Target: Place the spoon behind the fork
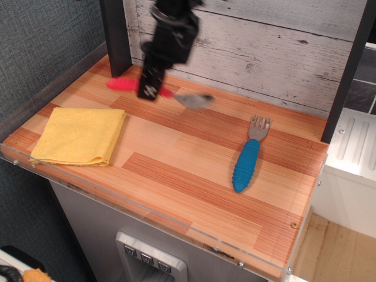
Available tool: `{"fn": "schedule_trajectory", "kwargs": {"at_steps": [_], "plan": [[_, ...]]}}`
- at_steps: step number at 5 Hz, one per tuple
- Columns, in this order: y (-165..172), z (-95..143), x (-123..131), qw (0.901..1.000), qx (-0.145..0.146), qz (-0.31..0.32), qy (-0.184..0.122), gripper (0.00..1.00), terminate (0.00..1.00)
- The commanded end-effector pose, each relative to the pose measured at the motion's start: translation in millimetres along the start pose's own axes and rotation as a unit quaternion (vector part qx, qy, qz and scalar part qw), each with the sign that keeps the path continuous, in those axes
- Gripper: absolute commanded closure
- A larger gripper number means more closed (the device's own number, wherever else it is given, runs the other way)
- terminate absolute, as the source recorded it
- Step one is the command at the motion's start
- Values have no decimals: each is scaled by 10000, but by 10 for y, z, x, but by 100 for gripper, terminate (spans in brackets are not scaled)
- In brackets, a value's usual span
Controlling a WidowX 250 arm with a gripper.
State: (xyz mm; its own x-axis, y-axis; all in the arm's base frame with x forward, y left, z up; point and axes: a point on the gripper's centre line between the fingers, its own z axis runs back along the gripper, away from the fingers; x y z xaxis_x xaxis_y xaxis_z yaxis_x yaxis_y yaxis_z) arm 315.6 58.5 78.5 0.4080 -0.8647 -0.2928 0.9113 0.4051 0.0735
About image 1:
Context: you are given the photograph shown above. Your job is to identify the red handled metal spoon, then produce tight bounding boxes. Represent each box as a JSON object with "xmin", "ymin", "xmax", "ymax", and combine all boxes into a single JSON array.
[{"xmin": 106, "ymin": 78, "xmax": 214, "ymax": 109}]

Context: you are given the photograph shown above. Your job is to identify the black braided cable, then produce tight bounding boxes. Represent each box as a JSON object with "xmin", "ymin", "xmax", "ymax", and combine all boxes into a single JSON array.
[{"xmin": 0, "ymin": 265, "xmax": 24, "ymax": 282}]

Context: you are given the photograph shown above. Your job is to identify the dark right shelf post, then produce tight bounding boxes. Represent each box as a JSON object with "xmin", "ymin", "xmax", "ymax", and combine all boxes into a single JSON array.
[{"xmin": 321, "ymin": 0, "xmax": 375, "ymax": 144}]

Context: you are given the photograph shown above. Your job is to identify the dark left shelf post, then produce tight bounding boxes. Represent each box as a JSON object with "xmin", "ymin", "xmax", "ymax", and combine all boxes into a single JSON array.
[{"xmin": 99, "ymin": 0, "xmax": 132, "ymax": 77}]

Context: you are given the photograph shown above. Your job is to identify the clear acrylic table edge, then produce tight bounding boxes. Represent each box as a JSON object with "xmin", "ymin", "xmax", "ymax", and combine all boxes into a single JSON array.
[{"xmin": 1, "ymin": 144, "xmax": 295, "ymax": 281}]

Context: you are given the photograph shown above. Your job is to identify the yellow folded cloth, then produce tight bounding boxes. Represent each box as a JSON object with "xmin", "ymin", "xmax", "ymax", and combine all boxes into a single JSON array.
[{"xmin": 29, "ymin": 108, "xmax": 126, "ymax": 167}]

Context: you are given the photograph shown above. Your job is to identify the white toy sink unit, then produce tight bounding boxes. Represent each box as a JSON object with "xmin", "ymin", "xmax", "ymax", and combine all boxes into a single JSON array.
[{"xmin": 310, "ymin": 42, "xmax": 376, "ymax": 239}]

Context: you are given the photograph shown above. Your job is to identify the dark shelf post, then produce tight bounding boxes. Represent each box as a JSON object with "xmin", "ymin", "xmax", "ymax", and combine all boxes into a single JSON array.
[
  {"xmin": 321, "ymin": 0, "xmax": 375, "ymax": 144},
  {"xmin": 99, "ymin": 0, "xmax": 132, "ymax": 77}
]

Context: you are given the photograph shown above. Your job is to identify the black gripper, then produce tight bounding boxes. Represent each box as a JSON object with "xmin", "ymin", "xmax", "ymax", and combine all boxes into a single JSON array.
[{"xmin": 137, "ymin": 14, "xmax": 199, "ymax": 100}]

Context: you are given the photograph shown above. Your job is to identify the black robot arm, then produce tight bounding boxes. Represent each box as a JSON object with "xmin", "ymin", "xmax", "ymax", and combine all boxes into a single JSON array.
[{"xmin": 137, "ymin": 1, "xmax": 202, "ymax": 100}]

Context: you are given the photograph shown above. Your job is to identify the blue handled metal fork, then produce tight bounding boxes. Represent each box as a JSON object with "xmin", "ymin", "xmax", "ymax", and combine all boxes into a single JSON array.
[{"xmin": 232, "ymin": 115, "xmax": 271, "ymax": 193}]

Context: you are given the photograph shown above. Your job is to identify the silver control panel with buttons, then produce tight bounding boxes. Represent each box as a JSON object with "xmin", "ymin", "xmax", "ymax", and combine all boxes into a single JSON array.
[{"xmin": 116, "ymin": 231, "xmax": 188, "ymax": 281}]

